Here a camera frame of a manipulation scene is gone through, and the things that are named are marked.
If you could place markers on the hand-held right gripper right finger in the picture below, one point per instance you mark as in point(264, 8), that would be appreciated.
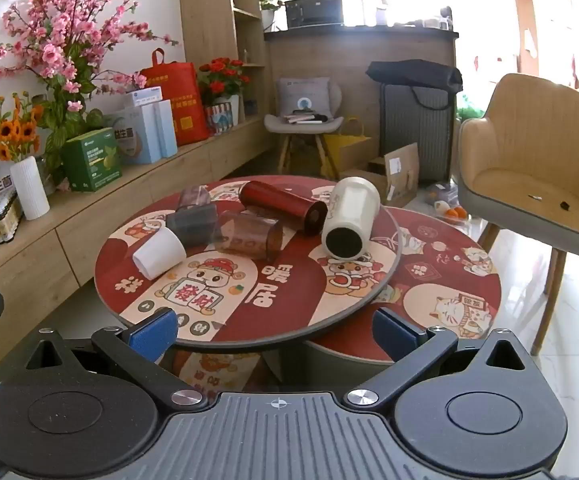
point(393, 332)

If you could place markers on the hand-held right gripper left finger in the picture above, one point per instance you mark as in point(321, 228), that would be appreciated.
point(152, 336)

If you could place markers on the small white cup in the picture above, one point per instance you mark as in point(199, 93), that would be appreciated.
point(158, 254)

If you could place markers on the dark grey translucent cup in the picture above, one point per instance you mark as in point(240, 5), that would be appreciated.
point(193, 227)

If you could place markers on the cream tumbler cup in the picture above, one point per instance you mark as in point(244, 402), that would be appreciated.
point(352, 215)

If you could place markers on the brown translucent cup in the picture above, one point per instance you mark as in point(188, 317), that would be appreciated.
point(249, 236)

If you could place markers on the clear grey cup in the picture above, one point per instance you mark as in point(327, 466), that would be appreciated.
point(195, 197)

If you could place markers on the red thermos cup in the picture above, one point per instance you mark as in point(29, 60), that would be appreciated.
point(279, 204)

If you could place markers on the low round printed table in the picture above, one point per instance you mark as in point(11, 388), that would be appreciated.
point(444, 280)

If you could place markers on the wooden sideboard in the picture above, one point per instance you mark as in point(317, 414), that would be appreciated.
point(59, 245)

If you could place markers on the round printed red table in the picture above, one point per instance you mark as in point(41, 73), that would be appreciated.
point(269, 305)

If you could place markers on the white ribbed vase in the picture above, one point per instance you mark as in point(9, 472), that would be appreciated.
point(30, 187)

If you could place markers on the bag of oranges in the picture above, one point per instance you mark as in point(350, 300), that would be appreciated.
point(452, 212)

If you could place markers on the cardboard box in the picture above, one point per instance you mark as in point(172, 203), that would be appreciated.
point(399, 170)

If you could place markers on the sunflower bouquet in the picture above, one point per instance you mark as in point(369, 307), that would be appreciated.
point(9, 130)

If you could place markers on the green box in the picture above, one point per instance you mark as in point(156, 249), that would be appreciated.
point(91, 160)

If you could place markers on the yellow paper bag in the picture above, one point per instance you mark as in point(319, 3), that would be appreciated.
point(347, 152)

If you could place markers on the white and blue box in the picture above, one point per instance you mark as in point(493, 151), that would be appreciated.
point(134, 135)

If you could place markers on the grey suitcase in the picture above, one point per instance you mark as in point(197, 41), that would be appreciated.
point(417, 130)

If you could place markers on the tall white box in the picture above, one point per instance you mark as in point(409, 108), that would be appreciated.
point(165, 127)

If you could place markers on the beige armchair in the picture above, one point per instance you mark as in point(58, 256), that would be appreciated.
point(524, 160)

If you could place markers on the grey chair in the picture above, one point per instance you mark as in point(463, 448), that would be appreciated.
point(304, 132)

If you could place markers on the striped flower pot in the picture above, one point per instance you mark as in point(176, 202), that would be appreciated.
point(222, 115)

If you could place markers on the red tote bag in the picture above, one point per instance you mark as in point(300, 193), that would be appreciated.
point(182, 100)

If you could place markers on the small flat white box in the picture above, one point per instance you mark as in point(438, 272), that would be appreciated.
point(143, 96)

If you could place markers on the grey cushion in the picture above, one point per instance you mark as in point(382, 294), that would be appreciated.
point(303, 96)

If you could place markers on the black bag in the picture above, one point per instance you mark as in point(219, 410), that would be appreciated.
point(414, 74)

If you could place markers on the red flower plant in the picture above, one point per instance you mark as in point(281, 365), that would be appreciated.
point(222, 76)

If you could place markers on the wooden counter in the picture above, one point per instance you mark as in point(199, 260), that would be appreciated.
point(359, 60)

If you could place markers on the pink blossom branches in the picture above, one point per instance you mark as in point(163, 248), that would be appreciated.
point(69, 25)

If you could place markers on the wooden shelf unit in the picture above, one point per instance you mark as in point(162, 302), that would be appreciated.
point(209, 20)

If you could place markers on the black appliance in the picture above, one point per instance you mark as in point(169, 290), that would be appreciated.
point(314, 10)

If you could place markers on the green potted plant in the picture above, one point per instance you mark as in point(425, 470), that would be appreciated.
point(270, 2)

